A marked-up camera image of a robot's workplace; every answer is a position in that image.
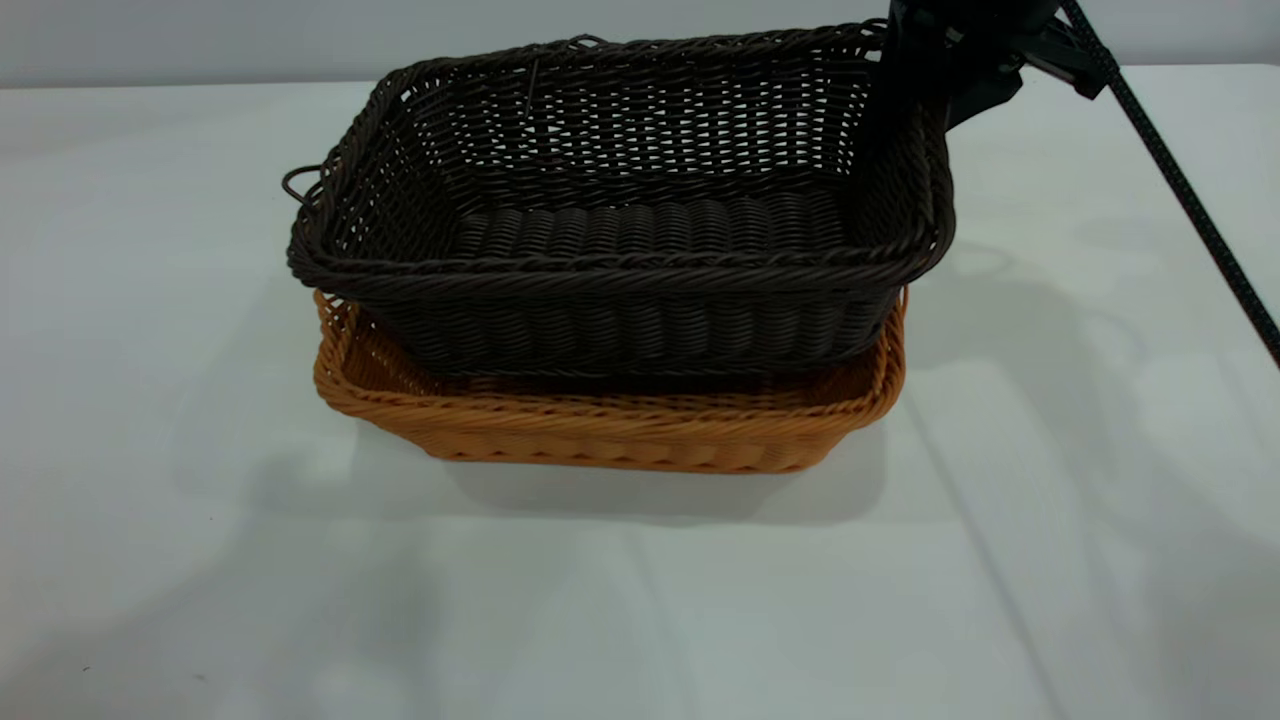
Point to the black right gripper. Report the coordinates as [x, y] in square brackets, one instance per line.
[980, 30]

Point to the light brown wicker basket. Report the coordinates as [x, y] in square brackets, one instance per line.
[620, 435]

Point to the dark brown wicker basket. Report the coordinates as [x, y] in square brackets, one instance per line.
[640, 300]

